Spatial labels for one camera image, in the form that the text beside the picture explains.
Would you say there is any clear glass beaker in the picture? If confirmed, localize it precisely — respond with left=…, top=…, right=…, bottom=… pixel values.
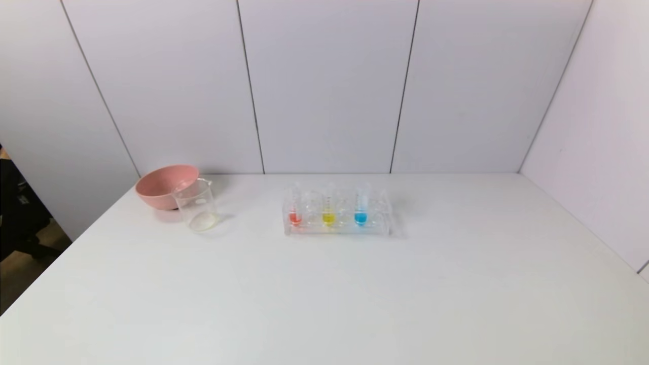
left=171, top=177, right=221, bottom=233

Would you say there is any red pigment test tube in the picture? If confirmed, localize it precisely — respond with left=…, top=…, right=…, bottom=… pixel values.
left=289, top=183, right=304, bottom=227

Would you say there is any blue pigment test tube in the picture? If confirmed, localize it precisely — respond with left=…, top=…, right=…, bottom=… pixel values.
left=354, top=182, right=369, bottom=228

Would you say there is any pink bowl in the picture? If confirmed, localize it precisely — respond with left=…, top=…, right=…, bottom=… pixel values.
left=135, top=164, right=200, bottom=210

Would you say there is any clear plastic test tube rack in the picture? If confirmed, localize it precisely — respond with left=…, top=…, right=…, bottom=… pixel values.
left=282, top=186, right=394, bottom=237

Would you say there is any black chair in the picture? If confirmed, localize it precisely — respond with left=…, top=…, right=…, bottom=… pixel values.
left=0, top=146, right=62, bottom=262

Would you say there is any yellow pigment test tube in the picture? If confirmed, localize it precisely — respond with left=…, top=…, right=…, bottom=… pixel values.
left=322, top=182, right=337, bottom=228

